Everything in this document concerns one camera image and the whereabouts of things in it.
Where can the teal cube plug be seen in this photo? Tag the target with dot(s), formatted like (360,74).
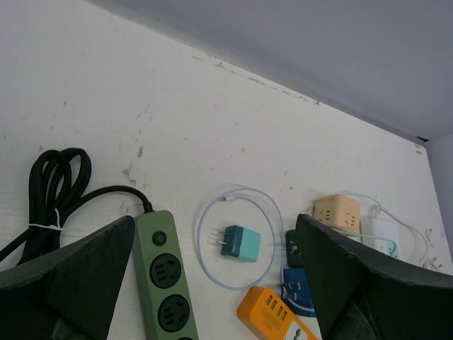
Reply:
(238,243)

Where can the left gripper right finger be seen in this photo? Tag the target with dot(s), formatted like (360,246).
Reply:
(360,293)

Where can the white power strip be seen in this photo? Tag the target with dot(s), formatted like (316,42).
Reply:
(381,235)

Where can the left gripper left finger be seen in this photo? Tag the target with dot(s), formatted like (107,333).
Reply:
(69,293)

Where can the blue cube plug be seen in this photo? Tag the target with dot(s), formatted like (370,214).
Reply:
(295,292)

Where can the dark green dragon charger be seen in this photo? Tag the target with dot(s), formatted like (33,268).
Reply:
(293,255)

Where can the orange power strip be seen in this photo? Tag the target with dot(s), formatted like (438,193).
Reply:
(269,318)

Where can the green power strip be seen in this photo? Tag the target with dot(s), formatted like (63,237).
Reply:
(163,289)

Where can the wooden beige cube plug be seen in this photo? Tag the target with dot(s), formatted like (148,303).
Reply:
(338,211)

